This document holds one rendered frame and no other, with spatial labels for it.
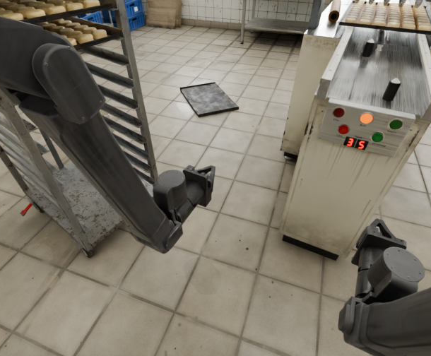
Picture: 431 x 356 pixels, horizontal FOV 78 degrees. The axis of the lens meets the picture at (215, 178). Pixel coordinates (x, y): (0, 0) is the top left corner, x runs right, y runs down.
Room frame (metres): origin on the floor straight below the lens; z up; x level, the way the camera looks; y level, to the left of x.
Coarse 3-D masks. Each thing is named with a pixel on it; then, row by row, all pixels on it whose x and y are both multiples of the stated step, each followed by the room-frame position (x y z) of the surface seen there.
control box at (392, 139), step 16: (352, 112) 0.74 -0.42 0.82; (368, 112) 0.72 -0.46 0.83; (384, 112) 0.71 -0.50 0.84; (400, 112) 0.71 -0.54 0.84; (320, 128) 0.78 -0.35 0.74; (336, 128) 0.75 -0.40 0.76; (352, 128) 0.73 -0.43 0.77; (368, 128) 0.71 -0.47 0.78; (384, 128) 0.70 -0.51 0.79; (400, 128) 0.68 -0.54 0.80; (352, 144) 0.72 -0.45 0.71; (368, 144) 0.70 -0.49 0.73; (384, 144) 0.69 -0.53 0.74; (400, 144) 0.67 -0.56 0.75
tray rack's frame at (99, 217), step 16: (48, 144) 1.26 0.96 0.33; (16, 176) 1.07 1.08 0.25; (64, 176) 1.19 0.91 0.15; (80, 176) 1.19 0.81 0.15; (32, 192) 1.05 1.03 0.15; (64, 192) 1.05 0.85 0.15; (80, 192) 1.05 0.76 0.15; (96, 192) 1.05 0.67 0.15; (48, 208) 0.93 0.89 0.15; (80, 208) 0.93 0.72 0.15; (96, 208) 0.93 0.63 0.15; (112, 208) 0.93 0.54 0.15; (64, 224) 0.83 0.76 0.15; (96, 224) 0.83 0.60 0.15; (112, 224) 0.83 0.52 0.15; (96, 240) 0.73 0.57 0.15
